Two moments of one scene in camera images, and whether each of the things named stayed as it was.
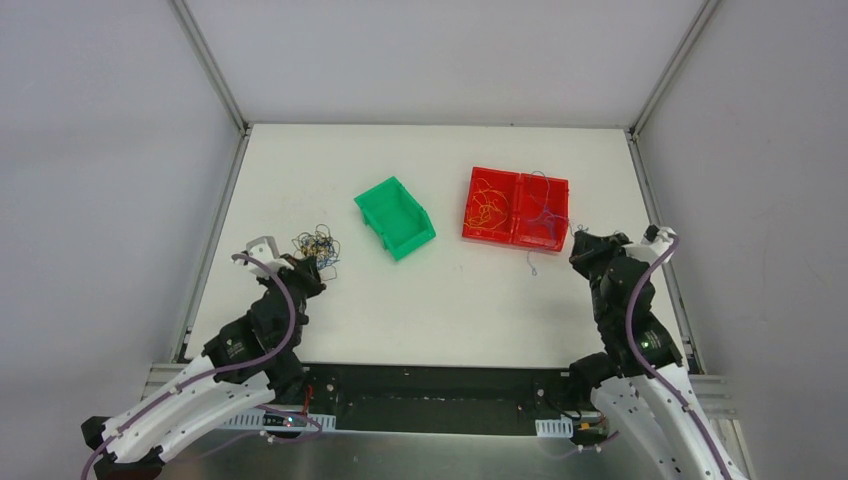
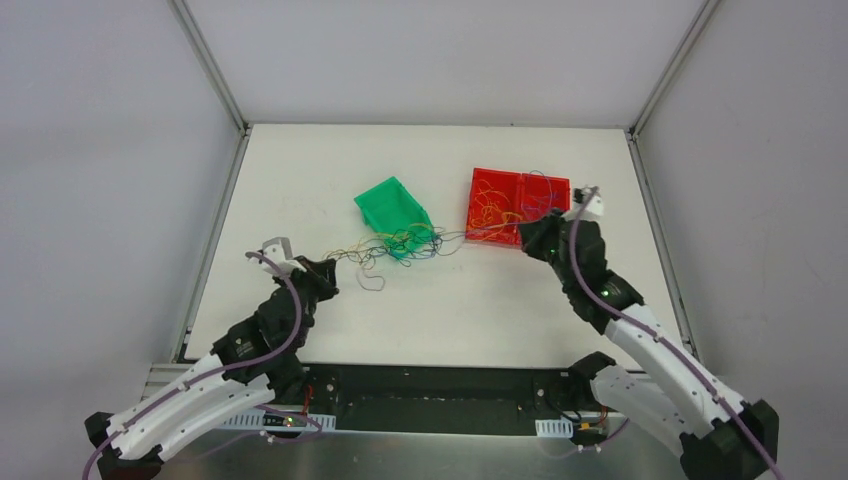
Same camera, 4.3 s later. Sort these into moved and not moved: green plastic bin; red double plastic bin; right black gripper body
Moved: right black gripper body
Not moved: red double plastic bin; green plastic bin
